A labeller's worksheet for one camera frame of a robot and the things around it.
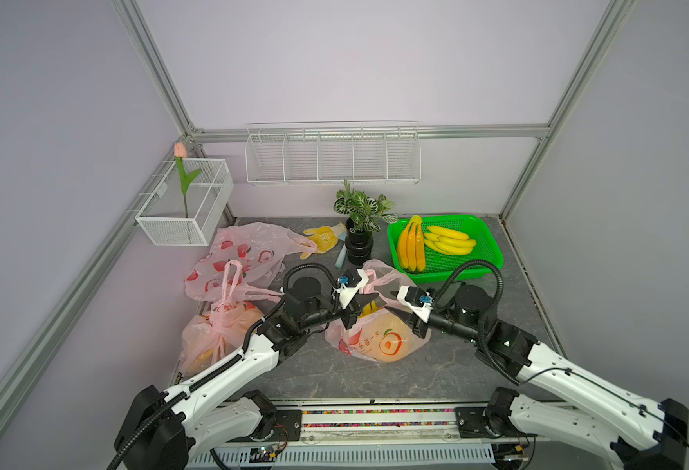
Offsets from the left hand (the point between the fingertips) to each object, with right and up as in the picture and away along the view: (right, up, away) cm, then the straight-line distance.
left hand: (375, 295), depth 70 cm
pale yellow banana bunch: (+29, +14, +34) cm, 46 cm away
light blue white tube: (-11, +6, +35) cm, 37 cm away
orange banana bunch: (+16, +12, +37) cm, 42 cm away
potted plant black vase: (-3, +21, +16) cm, 27 cm away
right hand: (+4, 0, -3) cm, 5 cm away
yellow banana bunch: (-2, -3, -3) cm, 4 cm away
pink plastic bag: (-40, -11, +5) cm, 42 cm away
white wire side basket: (-52, +24, +11) cm, 58 cm away
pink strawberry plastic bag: (-46, +6, +35) cm, 58 cm away
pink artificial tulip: (-55, +31, +14) cm, 65 cm away
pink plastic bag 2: (+2, -12, +7) cm, 14 cm away
